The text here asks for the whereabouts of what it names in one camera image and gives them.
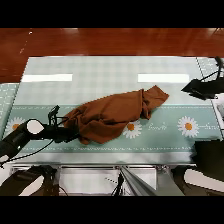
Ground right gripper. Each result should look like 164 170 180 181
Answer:
181 77 224 101

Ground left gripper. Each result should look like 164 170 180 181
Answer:
52 125 81 145

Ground brown T-shirt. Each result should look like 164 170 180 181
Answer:
62 85 170 146

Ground black cable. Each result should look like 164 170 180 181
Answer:
0 139 55 166
111 171 126 197

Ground silver frame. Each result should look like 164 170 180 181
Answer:
9 162 201 197

